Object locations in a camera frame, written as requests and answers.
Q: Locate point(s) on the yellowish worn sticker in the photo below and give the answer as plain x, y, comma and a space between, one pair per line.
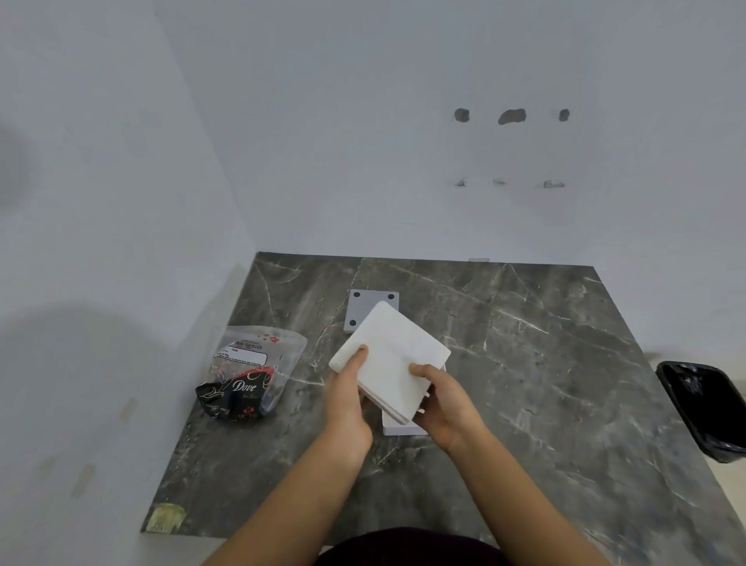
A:
166, 519

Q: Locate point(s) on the person's right thumb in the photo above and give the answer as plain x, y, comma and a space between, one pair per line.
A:
424, 371

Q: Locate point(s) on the person's right forearm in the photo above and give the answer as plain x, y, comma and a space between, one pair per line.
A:
524, 501

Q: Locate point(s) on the person's dark clothing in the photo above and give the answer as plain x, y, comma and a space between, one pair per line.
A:
411, 548

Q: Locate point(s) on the person's left hand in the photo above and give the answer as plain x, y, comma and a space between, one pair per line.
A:
345, 408

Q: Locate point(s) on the person's right hand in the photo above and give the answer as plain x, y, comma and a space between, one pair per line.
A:
451, 408

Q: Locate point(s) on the person's left thumb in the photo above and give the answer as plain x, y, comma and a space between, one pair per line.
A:
355, 361

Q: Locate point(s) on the stack of white paper napkins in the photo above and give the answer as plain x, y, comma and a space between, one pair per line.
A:
393, 355

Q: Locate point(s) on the clear plastic bag dark print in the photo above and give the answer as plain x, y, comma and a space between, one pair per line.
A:
250, 376

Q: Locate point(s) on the black trash bin with liner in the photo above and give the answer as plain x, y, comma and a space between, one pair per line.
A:
708, 408

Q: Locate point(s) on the person's left forearm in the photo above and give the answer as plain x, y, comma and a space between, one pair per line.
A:
291, 507

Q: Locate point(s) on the white napkin holder grey base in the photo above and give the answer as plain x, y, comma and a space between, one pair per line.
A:
364, 309

